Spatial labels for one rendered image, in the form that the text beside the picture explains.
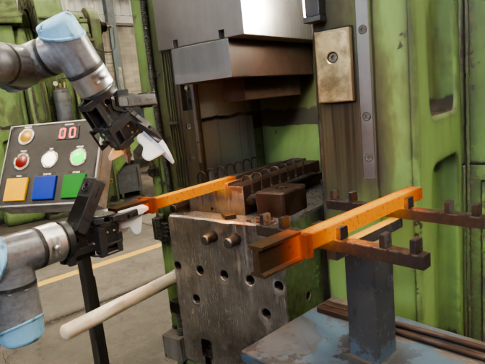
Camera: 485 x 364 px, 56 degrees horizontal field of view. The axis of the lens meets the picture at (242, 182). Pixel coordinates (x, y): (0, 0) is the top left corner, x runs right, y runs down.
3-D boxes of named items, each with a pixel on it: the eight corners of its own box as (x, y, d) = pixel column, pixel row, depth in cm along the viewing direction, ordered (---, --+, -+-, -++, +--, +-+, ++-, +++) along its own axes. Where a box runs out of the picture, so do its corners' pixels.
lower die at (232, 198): (245, 215, 120) (242, 183, 119) (190, 210, 132) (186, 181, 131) (320, 183, 153) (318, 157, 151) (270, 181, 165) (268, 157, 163)
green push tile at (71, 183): (82, 197, 135) (85, 173, 138) (60, 198, 137) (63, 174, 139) (85, 198, 137) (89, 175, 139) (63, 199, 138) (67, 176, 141)
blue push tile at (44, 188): (52, 198, 137) (56, 175, 140) (30, 199, 139) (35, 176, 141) (55, 200, 139) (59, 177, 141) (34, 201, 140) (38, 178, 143)
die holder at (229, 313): (294, 399, 115) (280, 227, 107) (185, 358, 138) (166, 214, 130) (377, 306, 158) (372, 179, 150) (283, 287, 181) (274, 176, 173)
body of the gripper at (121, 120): (102, 153, 98) (70, 105, 92) (128, 130, 103) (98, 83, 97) (125, 153, 93) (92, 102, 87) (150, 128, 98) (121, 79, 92)
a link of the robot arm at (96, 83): (87, 64, 95) (112, 58, 90) (99, 83, 97) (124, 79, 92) (61, 83, 90) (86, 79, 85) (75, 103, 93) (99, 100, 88)
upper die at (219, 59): (232, 77, 114) (227, 37, 112) (175, 84, 126) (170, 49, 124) (312, 74, 147) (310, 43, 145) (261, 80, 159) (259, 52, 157)
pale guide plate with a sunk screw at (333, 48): (352, 100, 109) (348, 26, 106) (318, 103, 114) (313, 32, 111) (356, 100, 111) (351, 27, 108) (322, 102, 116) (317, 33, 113)
